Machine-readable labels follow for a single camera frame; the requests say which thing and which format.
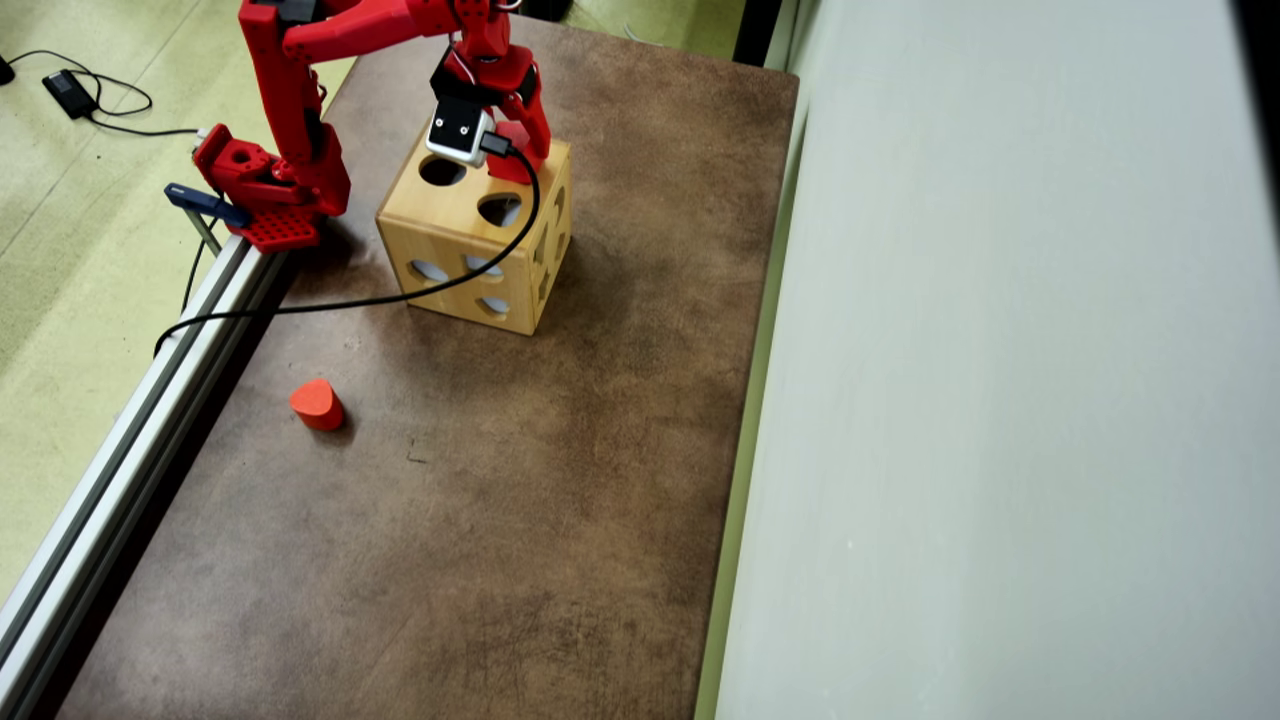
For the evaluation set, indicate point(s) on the red wooden cube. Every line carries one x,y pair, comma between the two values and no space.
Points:
512,155

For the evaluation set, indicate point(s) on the wooden shape sorter box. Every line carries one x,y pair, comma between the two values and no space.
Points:
440,230

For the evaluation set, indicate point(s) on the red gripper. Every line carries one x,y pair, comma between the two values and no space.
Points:
512,88

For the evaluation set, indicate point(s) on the black power adapter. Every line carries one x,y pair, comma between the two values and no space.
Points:
68,92

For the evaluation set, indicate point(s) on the aluminium profile rail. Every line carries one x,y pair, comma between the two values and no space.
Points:
120,440

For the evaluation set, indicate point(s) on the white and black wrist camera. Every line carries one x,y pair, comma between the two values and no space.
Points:
460,132

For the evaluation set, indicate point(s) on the blue table clamp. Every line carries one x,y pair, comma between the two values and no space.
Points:
205,203

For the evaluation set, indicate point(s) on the red robot arm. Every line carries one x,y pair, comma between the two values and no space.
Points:
290,100

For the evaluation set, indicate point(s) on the red rounded triangular block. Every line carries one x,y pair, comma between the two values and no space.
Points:
318,405

